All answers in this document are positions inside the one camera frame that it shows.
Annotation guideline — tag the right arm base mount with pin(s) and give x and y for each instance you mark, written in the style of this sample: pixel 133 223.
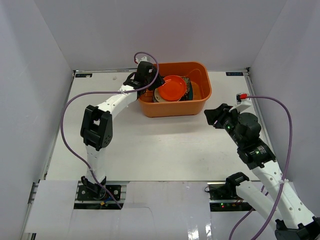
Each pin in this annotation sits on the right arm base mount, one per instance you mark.
pixel 223 199

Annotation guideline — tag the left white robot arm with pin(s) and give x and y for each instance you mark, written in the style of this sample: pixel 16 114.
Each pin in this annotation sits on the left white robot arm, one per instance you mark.
pixel 97 124

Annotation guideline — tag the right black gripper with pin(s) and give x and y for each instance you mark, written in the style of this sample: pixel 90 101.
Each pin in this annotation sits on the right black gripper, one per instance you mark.
pixel 220 114

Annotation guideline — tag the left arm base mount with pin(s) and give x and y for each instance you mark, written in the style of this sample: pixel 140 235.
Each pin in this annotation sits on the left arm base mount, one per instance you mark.
pixel 84 200

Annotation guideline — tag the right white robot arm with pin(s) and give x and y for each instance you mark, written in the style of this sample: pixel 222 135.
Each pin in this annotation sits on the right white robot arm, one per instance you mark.
pixel 281 209

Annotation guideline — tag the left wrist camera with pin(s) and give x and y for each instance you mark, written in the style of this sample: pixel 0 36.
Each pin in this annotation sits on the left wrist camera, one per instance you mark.
pixel 145 58

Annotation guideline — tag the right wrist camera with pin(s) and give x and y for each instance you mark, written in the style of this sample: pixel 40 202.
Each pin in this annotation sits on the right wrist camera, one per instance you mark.
pixel 243 102

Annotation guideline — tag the orange round plate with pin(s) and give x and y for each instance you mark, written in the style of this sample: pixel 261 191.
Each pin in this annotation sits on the orange round plate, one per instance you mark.
pixel 174 81

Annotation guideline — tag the orange plastic bin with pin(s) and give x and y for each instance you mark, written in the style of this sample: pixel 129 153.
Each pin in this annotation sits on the orange plastic bin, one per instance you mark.
pixel 201 90

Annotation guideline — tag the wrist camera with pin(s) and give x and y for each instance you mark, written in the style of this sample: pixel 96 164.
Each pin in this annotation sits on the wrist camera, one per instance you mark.
pixel 243 102
pixel 145 58

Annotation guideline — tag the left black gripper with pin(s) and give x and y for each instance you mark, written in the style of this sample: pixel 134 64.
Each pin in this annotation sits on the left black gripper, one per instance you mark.
pixel 157 80

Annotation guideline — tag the black floral square plate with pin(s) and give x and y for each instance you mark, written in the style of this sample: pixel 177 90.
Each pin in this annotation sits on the black floral square plate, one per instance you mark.
pixel 188 96

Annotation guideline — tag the beige floral round plate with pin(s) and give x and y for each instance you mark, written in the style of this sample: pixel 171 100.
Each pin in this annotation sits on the beige floral round plate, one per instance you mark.
pixel 157 96

